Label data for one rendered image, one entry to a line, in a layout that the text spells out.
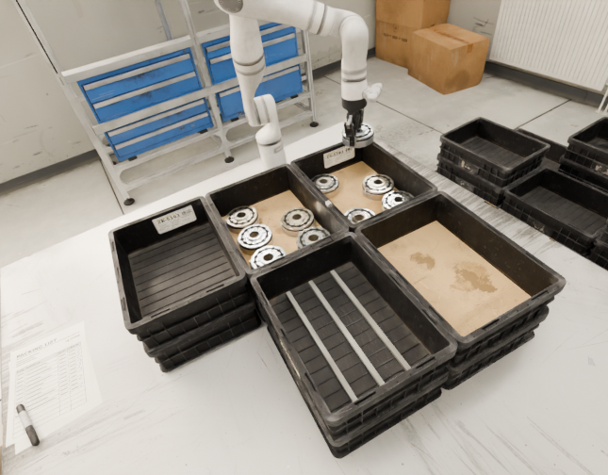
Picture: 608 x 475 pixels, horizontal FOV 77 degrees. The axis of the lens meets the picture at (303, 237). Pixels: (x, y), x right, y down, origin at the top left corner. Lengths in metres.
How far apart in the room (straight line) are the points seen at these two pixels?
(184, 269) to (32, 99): 2.70
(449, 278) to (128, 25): 3.15
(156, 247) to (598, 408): 1.22
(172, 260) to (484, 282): 0.88
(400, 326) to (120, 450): 0.72
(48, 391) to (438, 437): 1.00
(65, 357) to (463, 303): 1.10
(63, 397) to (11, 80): 2.77
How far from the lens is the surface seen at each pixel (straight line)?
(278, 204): 1.29
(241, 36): 1.17
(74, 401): 1.24
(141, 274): 1.22
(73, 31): 3.59
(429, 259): 1.09
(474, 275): 1.08
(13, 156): 3.85
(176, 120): 2.96
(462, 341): 0.83
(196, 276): 1.14
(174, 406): 1.10
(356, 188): 1.31
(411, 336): 0.94
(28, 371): 1.38
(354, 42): 1.09
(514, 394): 1.07
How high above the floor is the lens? 1.63
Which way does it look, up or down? 44 degrees down
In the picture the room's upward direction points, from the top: 9 degrees counter-clockwise
